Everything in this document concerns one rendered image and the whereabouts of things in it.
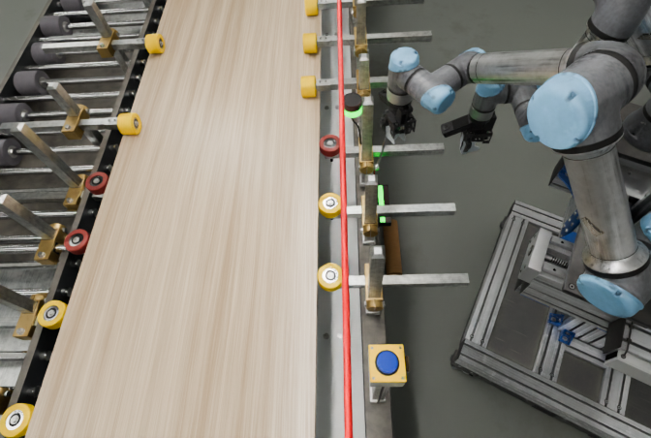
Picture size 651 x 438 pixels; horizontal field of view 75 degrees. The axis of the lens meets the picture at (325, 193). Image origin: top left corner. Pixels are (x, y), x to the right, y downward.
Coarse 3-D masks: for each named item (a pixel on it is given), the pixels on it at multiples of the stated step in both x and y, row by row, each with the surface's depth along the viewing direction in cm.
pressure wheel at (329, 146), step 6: (324, 138) 153; (330, 138) 153; (336, 138) 153; (324, 144) 152; (330, 144) 152; (336, 144) 151; (324, 150) 151; (330, 150) 150; (336, 150) 151; (330, 156) 152
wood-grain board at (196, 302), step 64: (192, 0) 204; (256, 0) 200; (192, 64) 180; (256, 64) 177; (320, 64) 174; (192, 128) 161; (256, 128) 159; (128, 192) 147; (192, 192) 146; (256, 192) 144; (128, 256) 134; (192, 256) 133; (256, 256) 131; (64, 320) 125; (128, 320) 124; (192, 320) 122; (256, 320) 121; (64, 384) 115; (128, 384) 114; (192, 384) 113; (256, 384) 112
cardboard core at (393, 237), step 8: (392, 224) 225; (384, 232) 226; (392, 232) 223; (384, 240) 225; (392, 240) 220; (392, 248) 218; (392, 256) 216; (400, 256) 218; (392, 264) 214; (400, 264) 215; (392, 272) 212; (400, 272) 212
